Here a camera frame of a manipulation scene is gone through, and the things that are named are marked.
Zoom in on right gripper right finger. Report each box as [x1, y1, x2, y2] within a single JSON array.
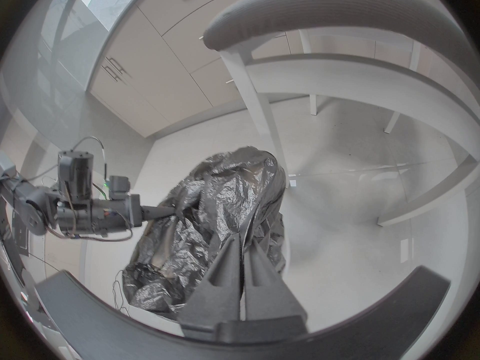
[[244, 236, 309, 322]]

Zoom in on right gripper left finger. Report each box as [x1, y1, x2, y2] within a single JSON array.
[[177, 232, 244, 338]]

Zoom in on black plastic bag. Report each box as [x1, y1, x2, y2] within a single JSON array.
[[122, 145, 291, 316]]

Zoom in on beige cabinet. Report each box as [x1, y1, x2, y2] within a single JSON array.
[[86, 0, 417, 138]]

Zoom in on white chair dark grey cushions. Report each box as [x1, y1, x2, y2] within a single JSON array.
[[202, 0, 480, 228]]

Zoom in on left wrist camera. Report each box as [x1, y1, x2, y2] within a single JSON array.
[[108, 176, 131, 202]]

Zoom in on black cable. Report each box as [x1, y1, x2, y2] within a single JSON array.
[[26, 136, 109, 183], [111, 269, 132, 316]]

